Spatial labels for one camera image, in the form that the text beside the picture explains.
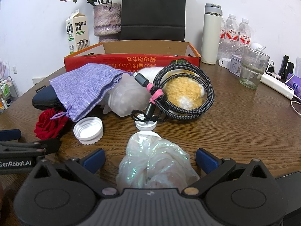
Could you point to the translucent plastic container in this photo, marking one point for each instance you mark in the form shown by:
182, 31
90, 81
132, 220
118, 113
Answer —
127, 96

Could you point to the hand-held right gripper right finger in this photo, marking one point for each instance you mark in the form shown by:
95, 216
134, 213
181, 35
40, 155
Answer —
207, 161

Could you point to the yellow white plush toy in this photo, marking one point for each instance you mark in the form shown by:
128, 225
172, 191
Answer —
183, 89

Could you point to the black phone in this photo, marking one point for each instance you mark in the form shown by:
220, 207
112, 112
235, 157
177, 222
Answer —
290, 186

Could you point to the wooden desk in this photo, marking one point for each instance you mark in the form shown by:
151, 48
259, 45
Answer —
235, 122

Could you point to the iridescent plastic bag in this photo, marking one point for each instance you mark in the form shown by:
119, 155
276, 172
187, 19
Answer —
155, 162

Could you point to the white green milk carton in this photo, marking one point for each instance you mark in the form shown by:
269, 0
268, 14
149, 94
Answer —
78, 33

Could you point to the white charger adapter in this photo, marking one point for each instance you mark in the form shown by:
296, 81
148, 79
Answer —
224, 62

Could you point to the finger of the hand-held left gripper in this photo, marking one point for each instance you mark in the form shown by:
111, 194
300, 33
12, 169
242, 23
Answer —
30, 147
9, 134

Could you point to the clear water bottle red label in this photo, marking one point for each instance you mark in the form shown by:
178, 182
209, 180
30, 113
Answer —
229, 35
244, 34

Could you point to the metal storage cart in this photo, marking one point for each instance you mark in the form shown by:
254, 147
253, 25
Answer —
7, 91

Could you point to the white ribbed jar lid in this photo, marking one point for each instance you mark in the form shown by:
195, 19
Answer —
88, 128

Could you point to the dark blue zip case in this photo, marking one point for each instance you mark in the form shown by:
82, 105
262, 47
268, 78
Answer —
43, 98

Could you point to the white thermos bottle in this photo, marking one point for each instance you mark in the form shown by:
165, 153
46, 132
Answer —
210, 40

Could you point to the small white tin box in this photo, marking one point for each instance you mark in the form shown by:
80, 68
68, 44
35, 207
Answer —
235, 67

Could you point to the red artificial rose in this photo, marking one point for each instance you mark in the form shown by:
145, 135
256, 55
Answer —
48, 124

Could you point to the purple textured vase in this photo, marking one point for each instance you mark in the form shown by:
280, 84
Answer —
107, 21

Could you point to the small white screw cap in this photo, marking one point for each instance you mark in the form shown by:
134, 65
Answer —
147, 125

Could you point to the purple tissue pack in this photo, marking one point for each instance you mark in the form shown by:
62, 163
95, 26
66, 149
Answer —
295, 84

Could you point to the white round desk fan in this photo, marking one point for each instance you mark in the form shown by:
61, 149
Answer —
256, 46

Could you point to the smooth white round lid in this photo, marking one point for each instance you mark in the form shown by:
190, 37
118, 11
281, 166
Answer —
152, 134

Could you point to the black chair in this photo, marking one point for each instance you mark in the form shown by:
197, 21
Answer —
152, 11

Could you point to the red cardboard box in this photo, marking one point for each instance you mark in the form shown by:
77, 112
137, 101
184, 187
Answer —
145, 60

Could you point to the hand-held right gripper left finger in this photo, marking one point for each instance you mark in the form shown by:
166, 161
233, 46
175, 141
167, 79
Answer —
94, 159

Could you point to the clear glass cup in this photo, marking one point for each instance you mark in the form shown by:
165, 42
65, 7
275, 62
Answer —
251, 75

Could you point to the black cosmetic bottle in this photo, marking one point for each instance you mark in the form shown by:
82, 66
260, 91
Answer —
290, 70
284, 67

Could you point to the white wall socket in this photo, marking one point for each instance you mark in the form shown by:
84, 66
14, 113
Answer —
14, 69

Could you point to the white power strip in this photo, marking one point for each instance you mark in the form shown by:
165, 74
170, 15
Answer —
277, 86

